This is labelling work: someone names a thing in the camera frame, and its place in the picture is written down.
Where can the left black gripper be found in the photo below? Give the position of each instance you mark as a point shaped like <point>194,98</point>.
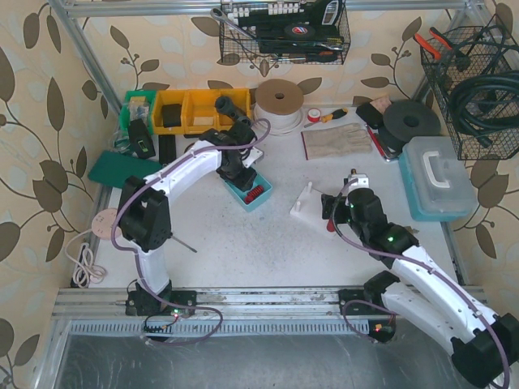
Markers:
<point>242,178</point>

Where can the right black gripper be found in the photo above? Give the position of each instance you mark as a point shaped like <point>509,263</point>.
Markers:
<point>330,207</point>

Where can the light blue plastic box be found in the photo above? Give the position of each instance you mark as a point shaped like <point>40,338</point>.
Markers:
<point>240,195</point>

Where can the long red spring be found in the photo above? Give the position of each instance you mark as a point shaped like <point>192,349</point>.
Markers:
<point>254,194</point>

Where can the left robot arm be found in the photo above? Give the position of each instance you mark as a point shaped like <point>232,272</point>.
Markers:
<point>143,223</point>

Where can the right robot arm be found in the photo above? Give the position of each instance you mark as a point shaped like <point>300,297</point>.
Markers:
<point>482,344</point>

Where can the white peg board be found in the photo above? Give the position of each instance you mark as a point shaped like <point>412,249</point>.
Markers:
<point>308,210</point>

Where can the yellow storage bin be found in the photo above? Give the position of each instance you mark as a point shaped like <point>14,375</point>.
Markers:
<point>198,112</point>

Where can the grey pipe fitting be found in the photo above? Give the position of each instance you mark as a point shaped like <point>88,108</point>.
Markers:
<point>225,106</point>

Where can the black ribbed block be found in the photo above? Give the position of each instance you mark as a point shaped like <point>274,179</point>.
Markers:
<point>167,149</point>

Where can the beige work glove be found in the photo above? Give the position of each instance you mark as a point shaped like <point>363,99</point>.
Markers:
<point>337,141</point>

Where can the black box in bin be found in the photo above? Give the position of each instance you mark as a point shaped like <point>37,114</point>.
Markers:
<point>171,115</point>

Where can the metal nail pin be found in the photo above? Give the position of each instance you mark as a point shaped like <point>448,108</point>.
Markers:
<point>192,249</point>

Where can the yellow black screwdriver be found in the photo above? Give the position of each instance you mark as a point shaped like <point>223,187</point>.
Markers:
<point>337,114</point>

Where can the red white tape roll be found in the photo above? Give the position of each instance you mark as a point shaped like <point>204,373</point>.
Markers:
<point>313,115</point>

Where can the black green meter device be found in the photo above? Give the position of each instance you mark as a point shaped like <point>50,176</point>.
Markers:
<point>140,139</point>

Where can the black disc spool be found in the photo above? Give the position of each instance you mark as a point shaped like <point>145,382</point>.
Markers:
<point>406,119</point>

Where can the green storage bin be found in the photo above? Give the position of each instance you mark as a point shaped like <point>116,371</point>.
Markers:
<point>137,105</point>

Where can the green plastic lid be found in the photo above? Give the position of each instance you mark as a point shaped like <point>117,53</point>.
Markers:
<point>113,169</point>

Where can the round beige power socket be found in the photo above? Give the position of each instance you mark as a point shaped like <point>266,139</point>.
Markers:
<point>102,223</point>

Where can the black electrical tape roll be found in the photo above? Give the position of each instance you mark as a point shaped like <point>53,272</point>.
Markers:
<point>299,32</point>

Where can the silver wrench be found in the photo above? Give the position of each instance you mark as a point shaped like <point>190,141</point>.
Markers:
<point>218,15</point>

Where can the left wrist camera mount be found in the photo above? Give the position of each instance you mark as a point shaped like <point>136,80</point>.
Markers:
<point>254,155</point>

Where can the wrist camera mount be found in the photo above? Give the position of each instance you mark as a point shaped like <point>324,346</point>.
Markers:
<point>355,181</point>
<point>254,155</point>

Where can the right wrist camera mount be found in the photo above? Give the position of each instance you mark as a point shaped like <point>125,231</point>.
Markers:
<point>355,181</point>

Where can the white cable spool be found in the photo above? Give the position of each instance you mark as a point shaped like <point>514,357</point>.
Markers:
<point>278,106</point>

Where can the clear toolbox white handle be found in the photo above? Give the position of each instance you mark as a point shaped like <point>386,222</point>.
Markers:
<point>436,183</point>

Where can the top wire basket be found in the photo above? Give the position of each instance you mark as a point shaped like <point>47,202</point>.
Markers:
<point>269,33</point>

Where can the wire basket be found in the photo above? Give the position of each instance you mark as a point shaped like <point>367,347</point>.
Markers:
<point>269,33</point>
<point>477,91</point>

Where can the orange handled pliers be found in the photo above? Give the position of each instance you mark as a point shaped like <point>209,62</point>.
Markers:
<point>436,37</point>

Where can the right wire basket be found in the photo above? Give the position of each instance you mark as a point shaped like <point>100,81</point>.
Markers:
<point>477,91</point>

